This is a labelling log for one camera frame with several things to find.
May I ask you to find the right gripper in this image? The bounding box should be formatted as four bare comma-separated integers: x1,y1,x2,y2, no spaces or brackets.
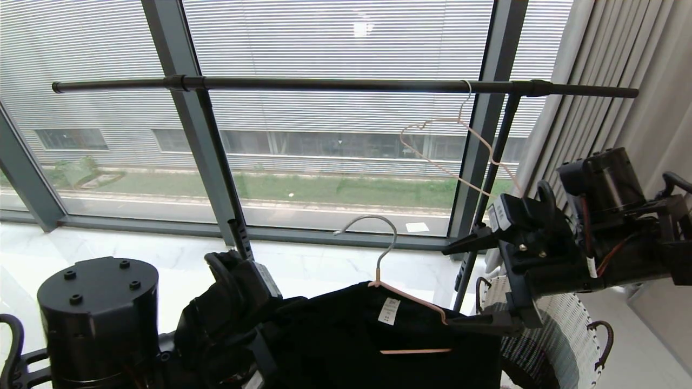
442,226,674,338

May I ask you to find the pink clothes hanger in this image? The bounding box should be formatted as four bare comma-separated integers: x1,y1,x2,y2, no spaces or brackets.
334,215,454,356
399,81,524,199

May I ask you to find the black short-sleeved shirt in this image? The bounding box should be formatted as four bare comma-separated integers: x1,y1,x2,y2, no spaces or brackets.
254,281,503,389

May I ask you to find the white laundry basket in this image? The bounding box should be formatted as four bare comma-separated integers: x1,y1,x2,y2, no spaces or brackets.
475,276,615,389

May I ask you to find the black clothes rack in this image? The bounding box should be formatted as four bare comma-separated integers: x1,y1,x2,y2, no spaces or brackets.
52,76,640,314

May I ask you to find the beige curtain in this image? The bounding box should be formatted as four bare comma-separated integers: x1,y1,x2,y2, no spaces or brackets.
484,0,692,303

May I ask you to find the window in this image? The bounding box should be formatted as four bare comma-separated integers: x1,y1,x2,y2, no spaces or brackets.
0,0,574,252

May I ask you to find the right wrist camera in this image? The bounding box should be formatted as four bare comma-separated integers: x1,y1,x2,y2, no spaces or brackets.
485,180,576,257

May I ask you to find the black cable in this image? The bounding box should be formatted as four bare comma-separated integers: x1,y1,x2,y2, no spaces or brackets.
0,313,25,389
655,171,692,199
204,251,247,314

